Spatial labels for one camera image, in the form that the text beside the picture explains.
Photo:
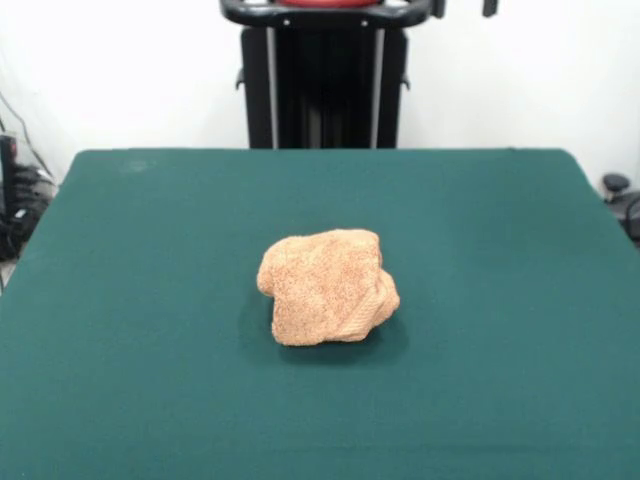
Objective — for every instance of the tan terry towel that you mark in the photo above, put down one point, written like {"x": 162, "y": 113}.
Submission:
{"x": 320, "y": 285}

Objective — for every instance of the dark green table cloth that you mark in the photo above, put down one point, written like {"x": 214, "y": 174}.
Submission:
{"x": 150, "y": 400}

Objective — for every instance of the black equipment pile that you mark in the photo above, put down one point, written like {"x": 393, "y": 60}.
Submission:
{"x": 25, "y": 200}

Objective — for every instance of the black office chair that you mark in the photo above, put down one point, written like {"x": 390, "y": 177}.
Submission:
{"x": 625, "y": 200}

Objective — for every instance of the black computer tower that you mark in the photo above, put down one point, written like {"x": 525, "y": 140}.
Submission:
{"x": 7, "y": 170}

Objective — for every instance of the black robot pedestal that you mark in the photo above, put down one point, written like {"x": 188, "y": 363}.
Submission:
{"x": 325, "y": 100}

